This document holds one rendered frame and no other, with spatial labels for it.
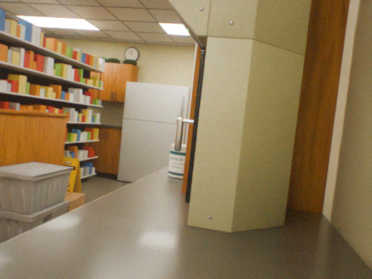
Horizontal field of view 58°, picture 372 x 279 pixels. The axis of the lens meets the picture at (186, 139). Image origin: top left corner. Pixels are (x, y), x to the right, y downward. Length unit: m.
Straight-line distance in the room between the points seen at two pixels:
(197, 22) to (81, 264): 0.59
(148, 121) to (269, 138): 5.14
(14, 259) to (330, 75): 1.03
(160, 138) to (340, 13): 4.89
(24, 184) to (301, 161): 2.27
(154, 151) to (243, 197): 5.13
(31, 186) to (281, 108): 2.33
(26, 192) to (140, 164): 3.34
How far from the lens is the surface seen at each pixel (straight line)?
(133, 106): 6.06
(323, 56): 1.24
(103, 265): 0.63
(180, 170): 1.51
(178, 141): 0.88
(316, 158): 1.22
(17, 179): 2.97
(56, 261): 0.64
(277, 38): 0.91
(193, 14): 0.88
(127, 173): 6.14
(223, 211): 0.85
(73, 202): 3.70
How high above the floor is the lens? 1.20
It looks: 3 degrees down
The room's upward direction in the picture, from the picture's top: 6 degrees clockwise
